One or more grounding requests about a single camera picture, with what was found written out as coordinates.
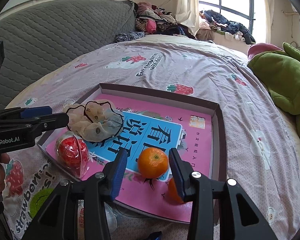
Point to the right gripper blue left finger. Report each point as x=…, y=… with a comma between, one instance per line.
x=114, y=172

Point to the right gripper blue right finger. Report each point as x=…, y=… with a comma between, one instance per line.
x=181, y=171

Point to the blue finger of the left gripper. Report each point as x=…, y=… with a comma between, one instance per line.
x=40, y=124
x=25, y=113

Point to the larger orange tangerine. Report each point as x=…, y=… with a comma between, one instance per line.
x=173, y=193

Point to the smaller orange tangerine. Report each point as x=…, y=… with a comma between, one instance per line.
x=152, y=163

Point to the red toy egg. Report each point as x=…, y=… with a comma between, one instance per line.
x=110, y=215
x=72, y=154

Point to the beige sheer scrunchie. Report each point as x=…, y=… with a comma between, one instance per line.
x=94, y=121

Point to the operator hand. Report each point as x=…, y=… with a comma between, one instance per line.
x=4, y=159

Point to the dark shallow box with pink book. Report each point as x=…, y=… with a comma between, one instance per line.
x=155, y=118

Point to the blue snack packet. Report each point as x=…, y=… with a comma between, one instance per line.
x=154, y=236

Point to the grey quilted headboard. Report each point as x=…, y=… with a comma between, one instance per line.
x=44, y=37

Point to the strawberry print bed cover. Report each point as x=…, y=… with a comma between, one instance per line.
x=262, y=143

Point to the clothes pile beside headboard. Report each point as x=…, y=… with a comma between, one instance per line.
x=153, y=20

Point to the green blanket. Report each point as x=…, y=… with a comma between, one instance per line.
x=279, y=71

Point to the clothes pile on windowsill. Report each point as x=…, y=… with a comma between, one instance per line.
x=220, y=23

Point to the cream curtain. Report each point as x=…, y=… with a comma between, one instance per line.
x=187, y=14

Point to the window with dark frame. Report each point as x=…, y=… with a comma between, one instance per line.
x=251, y=13

